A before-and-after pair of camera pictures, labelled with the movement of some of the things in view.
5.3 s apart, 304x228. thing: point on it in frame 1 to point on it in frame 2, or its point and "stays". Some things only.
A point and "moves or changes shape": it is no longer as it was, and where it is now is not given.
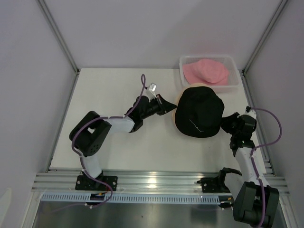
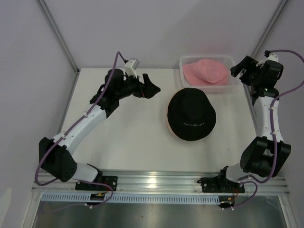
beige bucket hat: [185, 89] to [170, 128]
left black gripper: [164, 106] to [146, 90]
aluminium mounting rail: [138, 182] stays
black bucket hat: [199, 112] moves or changes shape
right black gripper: [225, 121] to [247, 62]
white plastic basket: [220, 72] stays
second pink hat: [206, 71] stays
